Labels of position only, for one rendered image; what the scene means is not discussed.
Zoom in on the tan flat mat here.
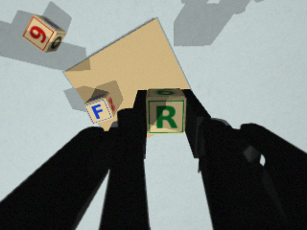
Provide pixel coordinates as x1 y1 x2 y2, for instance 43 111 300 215
64 19 190 131

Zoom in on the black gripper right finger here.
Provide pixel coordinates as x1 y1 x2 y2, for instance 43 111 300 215
181 89 307 230

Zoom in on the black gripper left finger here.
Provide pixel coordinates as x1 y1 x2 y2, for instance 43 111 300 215
0 90 151 230

